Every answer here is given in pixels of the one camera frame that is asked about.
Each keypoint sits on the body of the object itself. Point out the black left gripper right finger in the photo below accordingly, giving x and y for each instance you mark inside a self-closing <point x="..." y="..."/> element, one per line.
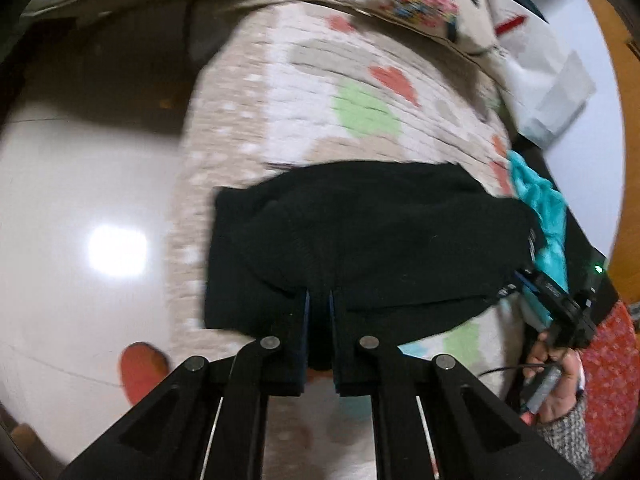
<point x="433" y="419"/>

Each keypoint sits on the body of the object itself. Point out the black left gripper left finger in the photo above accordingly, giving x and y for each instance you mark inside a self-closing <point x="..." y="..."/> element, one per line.
<point x="206" y="419"/>

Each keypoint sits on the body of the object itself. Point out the black pants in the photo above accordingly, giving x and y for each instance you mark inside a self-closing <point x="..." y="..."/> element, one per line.
<point x="412" y="249"/>

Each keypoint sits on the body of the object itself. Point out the grey knit sleeve forearm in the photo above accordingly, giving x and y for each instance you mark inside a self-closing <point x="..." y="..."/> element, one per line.
<point x="568" y="436"/>

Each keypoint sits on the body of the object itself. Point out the right hand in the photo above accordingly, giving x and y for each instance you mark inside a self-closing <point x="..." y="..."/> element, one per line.
<point x="566" y="365"/>

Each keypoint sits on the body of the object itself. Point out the orange slipper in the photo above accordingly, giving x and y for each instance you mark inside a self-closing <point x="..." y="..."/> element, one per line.
<point x="141" y="368"/>

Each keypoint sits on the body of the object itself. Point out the teal fuzzy cloth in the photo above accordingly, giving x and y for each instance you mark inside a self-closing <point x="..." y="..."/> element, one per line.
<point x="539" y="194"/>

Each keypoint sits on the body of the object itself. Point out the heart pattern quilt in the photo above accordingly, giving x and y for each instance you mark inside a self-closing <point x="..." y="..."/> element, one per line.
<point x="298" y="82"/>

